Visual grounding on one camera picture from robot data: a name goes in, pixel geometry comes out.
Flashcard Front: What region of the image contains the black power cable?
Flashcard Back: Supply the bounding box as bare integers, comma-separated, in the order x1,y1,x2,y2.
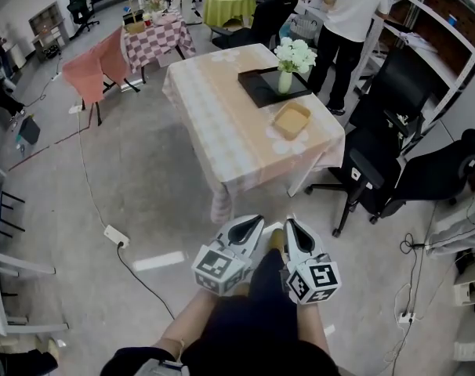
117,243,176,320

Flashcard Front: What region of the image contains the black office chair with headrest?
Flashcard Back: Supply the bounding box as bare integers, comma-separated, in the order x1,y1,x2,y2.
304,128,475,238

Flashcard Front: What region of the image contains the pale green vase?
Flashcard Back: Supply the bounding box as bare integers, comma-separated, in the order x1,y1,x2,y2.
277,70,293,95

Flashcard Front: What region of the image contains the table with beige checked cloth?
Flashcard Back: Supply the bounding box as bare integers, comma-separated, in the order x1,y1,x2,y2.
161,43,346,225

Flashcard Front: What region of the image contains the pink checkered cloth table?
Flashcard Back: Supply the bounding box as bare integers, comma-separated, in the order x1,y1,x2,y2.
121,8,197,84

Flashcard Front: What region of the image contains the wooden shelf cabinet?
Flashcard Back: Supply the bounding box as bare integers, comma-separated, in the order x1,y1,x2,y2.
28,1,70,60

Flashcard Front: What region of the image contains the white power cable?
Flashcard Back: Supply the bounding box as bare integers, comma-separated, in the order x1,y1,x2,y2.
77,110,107,229

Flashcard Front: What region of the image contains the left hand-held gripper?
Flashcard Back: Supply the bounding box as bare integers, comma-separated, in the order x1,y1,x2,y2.
190,214,267,297

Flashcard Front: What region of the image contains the white flower bouquet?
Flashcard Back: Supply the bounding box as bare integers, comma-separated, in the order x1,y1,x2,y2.
274,36,318,74

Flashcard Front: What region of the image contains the person's right forearm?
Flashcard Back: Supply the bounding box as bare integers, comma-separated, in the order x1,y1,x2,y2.
297,302,332,356

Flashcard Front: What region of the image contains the person's left forearm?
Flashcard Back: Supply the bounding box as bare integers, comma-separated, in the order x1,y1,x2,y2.
153,287,219,363

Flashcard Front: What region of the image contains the yellow shallow dish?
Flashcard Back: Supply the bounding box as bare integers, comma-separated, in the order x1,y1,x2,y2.
270,100,313,141

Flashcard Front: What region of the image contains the black rectangular tray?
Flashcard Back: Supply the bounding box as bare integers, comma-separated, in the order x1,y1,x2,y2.
237,67,313,109

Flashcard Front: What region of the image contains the black swivel office chair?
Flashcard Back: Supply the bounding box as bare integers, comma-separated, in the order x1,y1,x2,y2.
67,0,100,37

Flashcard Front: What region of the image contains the person's tan shoe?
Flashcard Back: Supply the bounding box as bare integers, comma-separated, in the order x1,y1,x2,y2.
268,228,285,250

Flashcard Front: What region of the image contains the wire basket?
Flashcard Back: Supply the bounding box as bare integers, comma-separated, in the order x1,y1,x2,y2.
290,16,325,41

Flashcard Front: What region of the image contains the salmon cloth covered chair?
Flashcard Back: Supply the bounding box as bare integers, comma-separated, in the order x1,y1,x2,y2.
61,27,140,127

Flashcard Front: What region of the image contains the black high-back office chair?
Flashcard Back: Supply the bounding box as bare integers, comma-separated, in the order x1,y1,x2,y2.
212,0,299,50

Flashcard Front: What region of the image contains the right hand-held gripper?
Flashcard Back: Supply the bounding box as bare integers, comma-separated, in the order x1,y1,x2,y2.
280,218,342,306

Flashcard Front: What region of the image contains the small white flower sprig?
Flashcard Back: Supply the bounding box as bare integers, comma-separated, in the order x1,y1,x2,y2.
388,112,410,139

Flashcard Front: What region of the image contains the person's black clothing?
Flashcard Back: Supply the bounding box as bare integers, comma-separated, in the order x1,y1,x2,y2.
100,248,340,376

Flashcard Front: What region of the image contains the green cloth round table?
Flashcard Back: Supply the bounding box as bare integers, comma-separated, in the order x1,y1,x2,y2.
203,0,257,29

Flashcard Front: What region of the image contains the dark grey bin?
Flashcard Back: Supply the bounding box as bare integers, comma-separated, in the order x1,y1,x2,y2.
17,116,42,145

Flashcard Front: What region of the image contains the black mesh office chair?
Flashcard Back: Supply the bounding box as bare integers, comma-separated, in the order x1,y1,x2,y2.
349,45,429,160

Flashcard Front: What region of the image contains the grey chest pack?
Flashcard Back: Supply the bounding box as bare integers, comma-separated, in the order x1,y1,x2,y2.
137,358,191,376

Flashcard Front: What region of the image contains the white metal shelf rack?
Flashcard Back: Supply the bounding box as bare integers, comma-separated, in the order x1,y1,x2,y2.
378,0,475,132

